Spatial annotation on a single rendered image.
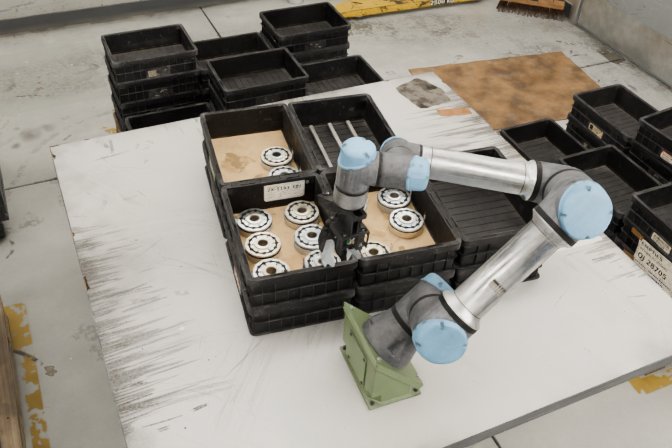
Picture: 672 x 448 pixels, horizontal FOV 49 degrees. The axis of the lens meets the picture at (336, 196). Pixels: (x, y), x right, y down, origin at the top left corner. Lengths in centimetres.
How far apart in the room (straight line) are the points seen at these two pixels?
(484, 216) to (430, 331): 73
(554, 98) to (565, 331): 260
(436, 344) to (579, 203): 43
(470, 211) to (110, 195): 118
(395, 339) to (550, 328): 56
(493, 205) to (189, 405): 109
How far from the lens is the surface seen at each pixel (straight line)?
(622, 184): 339
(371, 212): 224
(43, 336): 312
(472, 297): 166
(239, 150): 248
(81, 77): 465
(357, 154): 151
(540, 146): 368
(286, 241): 213
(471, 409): 197
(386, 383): 187
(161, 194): 253
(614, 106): 393
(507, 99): 452
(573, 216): 160
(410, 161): 155
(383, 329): 182
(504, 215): 232
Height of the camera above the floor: 228
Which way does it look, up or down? 39 degrees down
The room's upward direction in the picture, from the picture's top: 4 degrees clockwise
